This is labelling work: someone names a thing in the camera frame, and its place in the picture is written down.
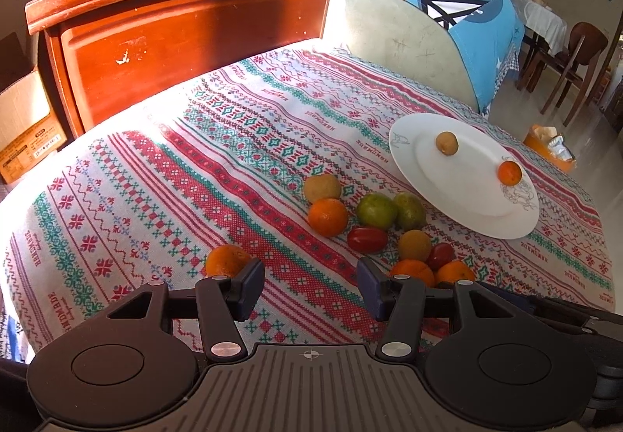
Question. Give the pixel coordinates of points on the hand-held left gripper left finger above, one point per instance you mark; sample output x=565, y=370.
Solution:
x=249, y=288

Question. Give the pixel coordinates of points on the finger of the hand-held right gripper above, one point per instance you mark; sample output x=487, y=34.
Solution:
x=559, y=310

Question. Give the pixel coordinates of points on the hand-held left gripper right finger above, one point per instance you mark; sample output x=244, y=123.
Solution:
x=372, y=288

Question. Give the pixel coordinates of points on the orange mandarin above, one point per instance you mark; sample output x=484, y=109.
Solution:
x=509, y=172
x=412, y=271
x=327, y=217
x=454, y=272
x=224, y=260

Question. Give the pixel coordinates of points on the red cherry tomato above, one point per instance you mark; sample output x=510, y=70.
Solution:
x=440, y=255
x=367, y=238

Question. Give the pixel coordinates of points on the tan round fruit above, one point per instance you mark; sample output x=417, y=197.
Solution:
x=447, y=142
x=414, y=245
x=322, y=187

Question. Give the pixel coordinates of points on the green round fruit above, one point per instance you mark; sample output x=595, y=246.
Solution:
x=411, y=211
x=376, y=210

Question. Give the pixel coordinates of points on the white plate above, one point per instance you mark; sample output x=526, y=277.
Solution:
x=462, y=188

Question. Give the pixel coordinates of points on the patterned red green tablecloth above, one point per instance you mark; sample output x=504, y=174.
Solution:
x=194, y=179

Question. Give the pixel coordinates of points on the orange bin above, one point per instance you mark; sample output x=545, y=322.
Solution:
x=545, y=147

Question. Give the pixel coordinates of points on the red-brown wooden cabinet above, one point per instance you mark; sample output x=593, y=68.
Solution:
x=194, y=37

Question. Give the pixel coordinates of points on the brown wooden chair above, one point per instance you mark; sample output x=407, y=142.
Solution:
x=581, y=47

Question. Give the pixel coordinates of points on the grey sofa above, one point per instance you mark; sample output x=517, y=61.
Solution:
x=389, y=23

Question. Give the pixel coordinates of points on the cardboard box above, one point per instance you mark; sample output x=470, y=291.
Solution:
x=24, y=120

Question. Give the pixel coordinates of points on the dining table with white cloth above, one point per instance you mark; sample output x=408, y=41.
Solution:
x=540, y=15

